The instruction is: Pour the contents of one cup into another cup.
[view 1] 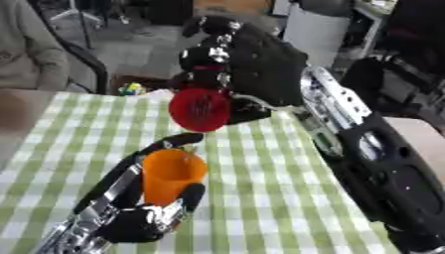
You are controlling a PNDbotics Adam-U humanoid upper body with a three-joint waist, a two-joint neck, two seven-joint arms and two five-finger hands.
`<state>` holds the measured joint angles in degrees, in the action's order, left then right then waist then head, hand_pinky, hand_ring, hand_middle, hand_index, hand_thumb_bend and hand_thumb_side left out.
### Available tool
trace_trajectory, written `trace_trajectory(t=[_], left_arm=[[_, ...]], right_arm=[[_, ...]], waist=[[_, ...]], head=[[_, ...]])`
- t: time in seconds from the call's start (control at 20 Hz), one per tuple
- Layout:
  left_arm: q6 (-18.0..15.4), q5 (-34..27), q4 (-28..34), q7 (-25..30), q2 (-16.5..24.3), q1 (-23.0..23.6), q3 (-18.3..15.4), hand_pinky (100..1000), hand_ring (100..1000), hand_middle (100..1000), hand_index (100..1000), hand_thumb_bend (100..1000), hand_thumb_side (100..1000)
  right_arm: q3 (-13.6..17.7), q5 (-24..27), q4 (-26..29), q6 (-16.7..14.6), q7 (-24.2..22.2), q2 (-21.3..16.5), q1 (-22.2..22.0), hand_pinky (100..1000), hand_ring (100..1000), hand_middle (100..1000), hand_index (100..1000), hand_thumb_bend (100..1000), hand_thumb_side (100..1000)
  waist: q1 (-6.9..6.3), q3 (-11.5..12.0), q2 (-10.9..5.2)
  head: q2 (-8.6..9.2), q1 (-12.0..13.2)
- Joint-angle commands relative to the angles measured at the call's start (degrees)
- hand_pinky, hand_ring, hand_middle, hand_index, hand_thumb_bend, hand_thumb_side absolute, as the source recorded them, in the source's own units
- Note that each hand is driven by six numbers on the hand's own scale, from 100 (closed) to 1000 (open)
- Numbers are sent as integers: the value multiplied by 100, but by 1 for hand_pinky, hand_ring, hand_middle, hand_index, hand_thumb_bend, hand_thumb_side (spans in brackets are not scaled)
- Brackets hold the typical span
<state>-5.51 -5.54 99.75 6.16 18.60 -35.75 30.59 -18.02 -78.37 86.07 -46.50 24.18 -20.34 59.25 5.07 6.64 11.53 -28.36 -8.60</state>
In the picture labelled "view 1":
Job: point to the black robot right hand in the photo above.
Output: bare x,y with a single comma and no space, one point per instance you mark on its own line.
263,63

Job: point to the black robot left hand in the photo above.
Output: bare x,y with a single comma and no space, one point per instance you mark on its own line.
130,218

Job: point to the orange plastic cup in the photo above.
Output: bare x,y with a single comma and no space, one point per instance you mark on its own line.
171,175

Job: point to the red plastic cup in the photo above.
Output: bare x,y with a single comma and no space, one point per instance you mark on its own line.
199,109

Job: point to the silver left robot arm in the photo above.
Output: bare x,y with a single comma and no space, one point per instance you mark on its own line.
75,234

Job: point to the silver and black right arm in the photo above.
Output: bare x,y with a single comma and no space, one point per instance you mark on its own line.
376,155

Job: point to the white cabinet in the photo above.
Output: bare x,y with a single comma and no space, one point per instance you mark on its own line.
316,31

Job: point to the colourful toy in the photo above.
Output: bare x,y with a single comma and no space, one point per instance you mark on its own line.
131,89

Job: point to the tripod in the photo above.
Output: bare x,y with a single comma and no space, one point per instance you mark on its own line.
75,16

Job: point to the person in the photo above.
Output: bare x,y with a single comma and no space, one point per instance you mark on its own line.
29,49

